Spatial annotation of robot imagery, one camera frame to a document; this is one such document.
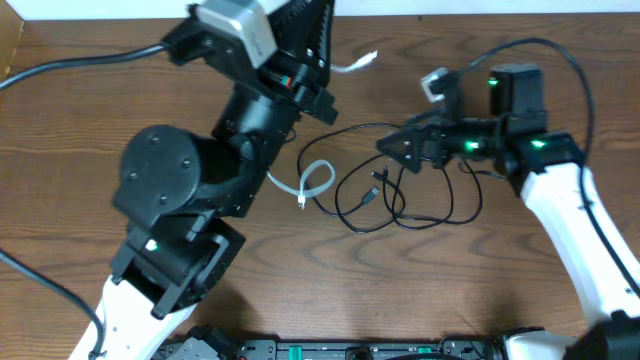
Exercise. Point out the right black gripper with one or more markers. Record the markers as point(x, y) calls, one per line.
point(430, 148)

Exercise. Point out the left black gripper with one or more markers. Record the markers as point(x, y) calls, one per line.
point(293, 84)

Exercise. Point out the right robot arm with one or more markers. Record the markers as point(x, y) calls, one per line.
point(547, 171)

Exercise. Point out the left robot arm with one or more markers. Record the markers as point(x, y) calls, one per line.
point(178, 189)

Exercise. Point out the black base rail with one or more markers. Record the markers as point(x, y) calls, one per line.
point(206, 342)

